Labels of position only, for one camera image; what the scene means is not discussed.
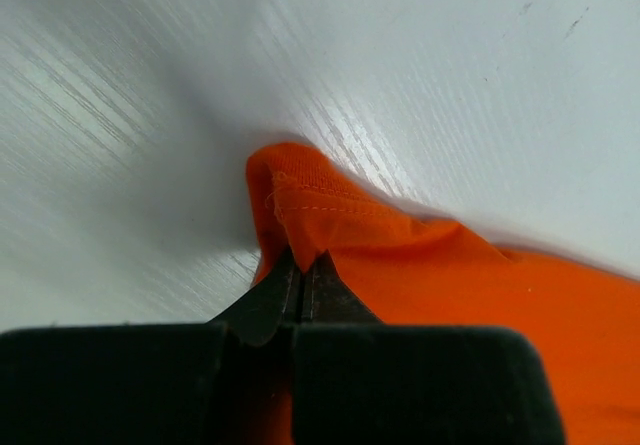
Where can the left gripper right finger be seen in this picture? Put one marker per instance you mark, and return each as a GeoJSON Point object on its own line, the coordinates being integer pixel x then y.
{"type": "Point", "coordinates": [359, 381]}

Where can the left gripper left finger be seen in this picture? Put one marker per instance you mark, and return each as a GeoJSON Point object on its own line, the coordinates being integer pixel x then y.
{"type": "Point", "coordinates": [225, 381]}

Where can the orange t shirt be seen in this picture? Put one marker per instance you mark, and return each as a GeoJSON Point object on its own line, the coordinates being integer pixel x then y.
{"type": "Point", "coordinates": [406, 270]}

